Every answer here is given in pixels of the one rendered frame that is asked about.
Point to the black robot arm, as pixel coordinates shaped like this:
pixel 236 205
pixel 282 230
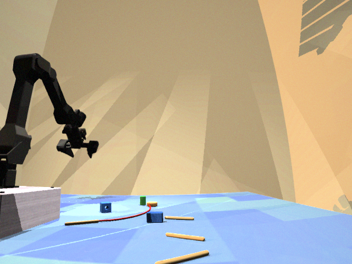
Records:
pixel 14 140

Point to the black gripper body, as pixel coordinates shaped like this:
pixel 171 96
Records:
pixel 77 143

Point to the blue rectangular block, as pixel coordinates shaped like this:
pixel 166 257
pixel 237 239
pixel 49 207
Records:
pixel 154 217

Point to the round wooden button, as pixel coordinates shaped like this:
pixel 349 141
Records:
pixel 152 204

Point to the green cylinder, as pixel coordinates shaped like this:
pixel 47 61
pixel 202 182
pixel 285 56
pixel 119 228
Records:
pixel 142 200

